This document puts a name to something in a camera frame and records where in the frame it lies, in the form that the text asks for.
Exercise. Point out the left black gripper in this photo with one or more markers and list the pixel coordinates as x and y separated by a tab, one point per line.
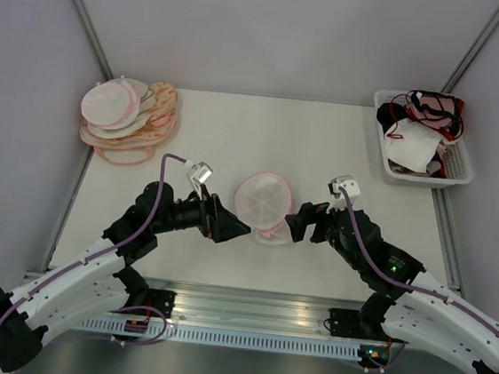
216	221

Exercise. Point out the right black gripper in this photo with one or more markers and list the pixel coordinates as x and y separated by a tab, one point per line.
309	214

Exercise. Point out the white pink mesh laundry bag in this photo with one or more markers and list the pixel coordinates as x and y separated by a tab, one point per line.
263	201

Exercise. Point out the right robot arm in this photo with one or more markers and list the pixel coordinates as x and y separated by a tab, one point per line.
407	302

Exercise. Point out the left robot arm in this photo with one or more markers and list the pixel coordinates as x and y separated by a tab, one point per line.
102	278

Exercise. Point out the white bra in basket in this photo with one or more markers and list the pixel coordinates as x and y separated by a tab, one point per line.
411	145

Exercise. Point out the stack of laundry bags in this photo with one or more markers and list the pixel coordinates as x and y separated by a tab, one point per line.
149	120

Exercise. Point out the top white pink laundry bag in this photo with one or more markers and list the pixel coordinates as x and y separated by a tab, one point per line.
111	105

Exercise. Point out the red black bra in basket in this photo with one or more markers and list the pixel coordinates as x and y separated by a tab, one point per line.
440	112

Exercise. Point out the white plastic basket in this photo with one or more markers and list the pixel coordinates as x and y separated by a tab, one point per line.
450	165

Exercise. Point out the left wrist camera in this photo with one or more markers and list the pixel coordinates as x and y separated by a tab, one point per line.
197	174

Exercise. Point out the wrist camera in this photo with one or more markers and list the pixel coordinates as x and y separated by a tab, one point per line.
345	183
197	174

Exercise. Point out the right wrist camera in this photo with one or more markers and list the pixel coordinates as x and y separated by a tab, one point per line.
345	183

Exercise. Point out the aluminium front rail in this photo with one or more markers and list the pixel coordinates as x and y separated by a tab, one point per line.
250	310

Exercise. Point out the white slotted cable duct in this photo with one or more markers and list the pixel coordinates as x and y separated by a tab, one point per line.
329	349

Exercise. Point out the right aluminium frame post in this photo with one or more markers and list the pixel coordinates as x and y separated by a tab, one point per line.
478	45

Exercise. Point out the aluminium frame post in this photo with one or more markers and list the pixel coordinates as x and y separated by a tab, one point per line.
92	38
478	45

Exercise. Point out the left aluminium frame post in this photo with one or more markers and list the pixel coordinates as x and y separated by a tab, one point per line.
92	38

